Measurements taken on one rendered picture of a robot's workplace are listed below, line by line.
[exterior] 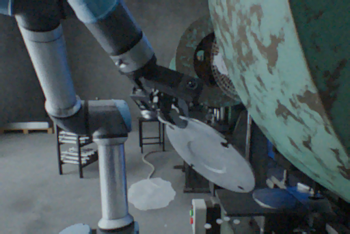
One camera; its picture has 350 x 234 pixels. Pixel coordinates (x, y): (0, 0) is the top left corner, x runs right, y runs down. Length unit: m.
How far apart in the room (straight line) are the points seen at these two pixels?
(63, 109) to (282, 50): 0.59
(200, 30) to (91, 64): 5.95
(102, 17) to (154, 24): 7.09
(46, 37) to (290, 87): 0.45
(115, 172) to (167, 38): 6.77
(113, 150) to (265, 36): 0.61
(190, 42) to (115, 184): 1.49
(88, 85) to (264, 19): 7.54
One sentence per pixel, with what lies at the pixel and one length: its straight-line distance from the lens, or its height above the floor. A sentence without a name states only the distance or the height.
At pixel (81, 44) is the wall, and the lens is 7.82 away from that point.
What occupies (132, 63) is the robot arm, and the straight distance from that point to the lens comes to 0.40.
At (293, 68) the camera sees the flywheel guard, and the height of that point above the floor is 1.15.
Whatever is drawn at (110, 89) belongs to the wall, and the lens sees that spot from 7.46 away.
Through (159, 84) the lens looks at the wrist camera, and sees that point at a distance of 0.41.
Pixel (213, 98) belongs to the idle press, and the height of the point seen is 1.00.
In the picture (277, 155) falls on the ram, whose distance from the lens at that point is 0.76.
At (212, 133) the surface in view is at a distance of 0.49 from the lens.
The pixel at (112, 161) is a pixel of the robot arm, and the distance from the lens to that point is 0.73.
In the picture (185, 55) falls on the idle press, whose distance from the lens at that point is 1.95.
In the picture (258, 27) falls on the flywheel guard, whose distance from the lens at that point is 0.20.
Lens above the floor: 1.14
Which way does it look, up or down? 10 degrees down
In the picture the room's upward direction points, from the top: straight up
